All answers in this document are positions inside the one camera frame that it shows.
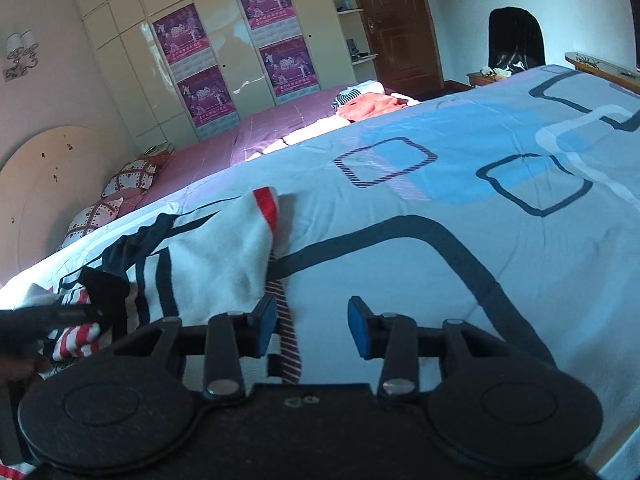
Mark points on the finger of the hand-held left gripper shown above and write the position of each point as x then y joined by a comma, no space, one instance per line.
75,316

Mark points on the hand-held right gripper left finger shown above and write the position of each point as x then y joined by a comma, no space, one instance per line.
265,327

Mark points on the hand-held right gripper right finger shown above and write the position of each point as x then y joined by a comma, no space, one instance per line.
360,330

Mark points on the black red white striped sweater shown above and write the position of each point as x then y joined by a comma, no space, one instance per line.
215,260

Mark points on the person's left hand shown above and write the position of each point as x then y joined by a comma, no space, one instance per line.
17,369

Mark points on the white red patterned pillow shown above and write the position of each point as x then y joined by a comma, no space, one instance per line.
92,220
132,175

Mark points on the light blue geometric print blanket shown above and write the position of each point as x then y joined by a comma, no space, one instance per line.
450,260

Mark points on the beige round headboard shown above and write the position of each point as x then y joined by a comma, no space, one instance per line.
50,185

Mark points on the stack of books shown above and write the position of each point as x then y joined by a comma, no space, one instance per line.
160,150

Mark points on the orange garment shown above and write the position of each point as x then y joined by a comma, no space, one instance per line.
372,105

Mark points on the black white striped garment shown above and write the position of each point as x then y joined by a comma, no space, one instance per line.
347,96

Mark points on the cream wardrobe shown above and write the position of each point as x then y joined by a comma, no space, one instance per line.
135,60

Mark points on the small wooden table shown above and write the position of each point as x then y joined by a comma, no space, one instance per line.
480,81

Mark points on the brown wooden door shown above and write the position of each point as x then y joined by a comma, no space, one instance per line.
400,25

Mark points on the cream corner shelf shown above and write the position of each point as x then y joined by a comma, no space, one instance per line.
350,15

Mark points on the small blue shelf item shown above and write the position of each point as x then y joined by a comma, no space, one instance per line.
345,2

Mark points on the black chair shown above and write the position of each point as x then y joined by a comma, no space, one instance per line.
515,35

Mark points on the light wooden furniture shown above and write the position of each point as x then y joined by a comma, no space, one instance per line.
600,66

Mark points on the purple wall poster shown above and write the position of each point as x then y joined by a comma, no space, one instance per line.
180,32
262,0
290,65
207,95

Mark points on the white wall lamp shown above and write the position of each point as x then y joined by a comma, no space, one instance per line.
20,52

